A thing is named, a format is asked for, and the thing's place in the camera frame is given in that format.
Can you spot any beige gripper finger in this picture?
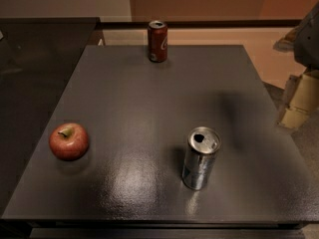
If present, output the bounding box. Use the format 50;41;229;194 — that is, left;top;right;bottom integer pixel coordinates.
278;69;319;129

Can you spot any red cola can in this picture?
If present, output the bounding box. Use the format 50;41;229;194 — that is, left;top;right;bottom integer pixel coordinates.
148;20;167;63

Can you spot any red apple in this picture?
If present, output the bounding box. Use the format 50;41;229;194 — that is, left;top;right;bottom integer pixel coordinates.
49;122;89;161

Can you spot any silver redbull can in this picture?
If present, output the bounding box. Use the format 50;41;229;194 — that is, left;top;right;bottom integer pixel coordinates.
181;126;221;190

